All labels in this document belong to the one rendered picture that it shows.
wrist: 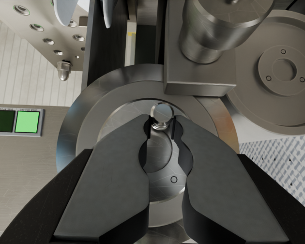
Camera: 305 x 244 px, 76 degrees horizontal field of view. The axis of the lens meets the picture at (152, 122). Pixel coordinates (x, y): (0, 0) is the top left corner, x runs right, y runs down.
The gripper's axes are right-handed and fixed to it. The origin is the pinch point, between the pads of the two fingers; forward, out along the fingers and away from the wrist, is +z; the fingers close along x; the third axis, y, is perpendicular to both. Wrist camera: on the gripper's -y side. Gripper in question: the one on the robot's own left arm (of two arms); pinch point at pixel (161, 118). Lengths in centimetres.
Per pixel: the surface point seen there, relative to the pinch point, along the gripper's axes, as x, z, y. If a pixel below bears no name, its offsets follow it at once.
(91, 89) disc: -5.6, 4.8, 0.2
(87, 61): -6.6, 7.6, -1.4
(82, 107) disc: -6.3, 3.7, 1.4
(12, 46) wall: -138, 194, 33
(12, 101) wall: -130, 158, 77
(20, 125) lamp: -32.2, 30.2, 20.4
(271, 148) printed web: 17.1, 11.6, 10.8
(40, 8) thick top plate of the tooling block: -18.6, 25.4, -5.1
